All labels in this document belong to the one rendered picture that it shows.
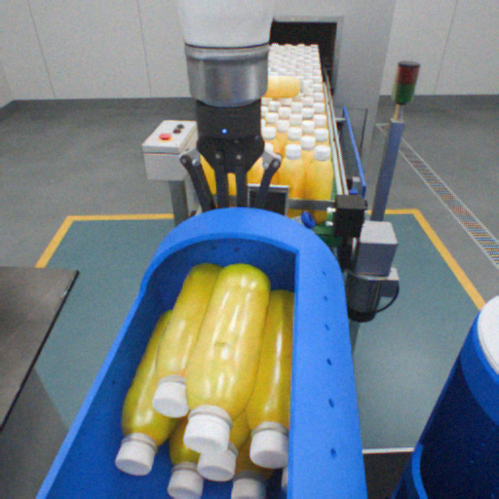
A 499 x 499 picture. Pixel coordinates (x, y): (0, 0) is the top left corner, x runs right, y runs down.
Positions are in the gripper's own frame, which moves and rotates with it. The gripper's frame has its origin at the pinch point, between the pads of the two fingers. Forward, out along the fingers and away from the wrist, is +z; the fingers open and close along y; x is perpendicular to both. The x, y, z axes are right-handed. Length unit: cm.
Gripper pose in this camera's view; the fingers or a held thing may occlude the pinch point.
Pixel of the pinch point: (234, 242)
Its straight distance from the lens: 57.5
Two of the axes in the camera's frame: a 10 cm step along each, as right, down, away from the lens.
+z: 0.0, 8.1, 5.9
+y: -9.9, -0.6, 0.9
